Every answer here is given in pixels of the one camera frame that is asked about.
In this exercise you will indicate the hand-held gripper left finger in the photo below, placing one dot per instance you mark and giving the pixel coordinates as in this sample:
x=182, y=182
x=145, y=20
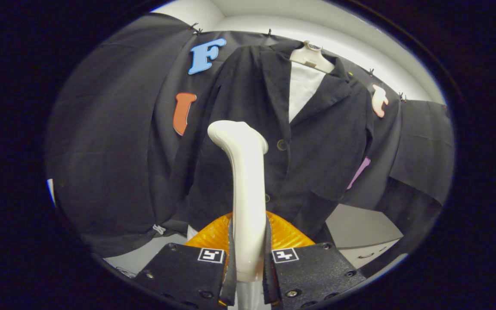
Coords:
x=179, y=271

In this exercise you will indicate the black backdrop cloth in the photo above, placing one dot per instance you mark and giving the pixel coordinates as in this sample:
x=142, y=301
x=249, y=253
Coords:
x=110, y=129

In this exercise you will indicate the white clothes hanger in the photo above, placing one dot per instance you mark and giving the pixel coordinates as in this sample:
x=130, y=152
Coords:
x=312, y=58

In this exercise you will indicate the grey cabinet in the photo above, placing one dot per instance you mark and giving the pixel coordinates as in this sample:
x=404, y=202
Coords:
x=360, y=224

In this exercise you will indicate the white shirt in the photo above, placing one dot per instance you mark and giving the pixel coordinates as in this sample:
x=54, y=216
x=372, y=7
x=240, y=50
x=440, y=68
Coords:
x=304, y=90

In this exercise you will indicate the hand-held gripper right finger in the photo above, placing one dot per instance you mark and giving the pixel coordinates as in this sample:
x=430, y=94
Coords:
x=312, y=271

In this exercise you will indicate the black blazer jacket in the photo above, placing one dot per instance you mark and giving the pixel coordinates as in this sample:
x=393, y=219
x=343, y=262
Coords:
x=317, y=150

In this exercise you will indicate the small white clip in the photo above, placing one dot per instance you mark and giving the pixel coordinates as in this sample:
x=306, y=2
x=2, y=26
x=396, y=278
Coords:
x=159, y=229

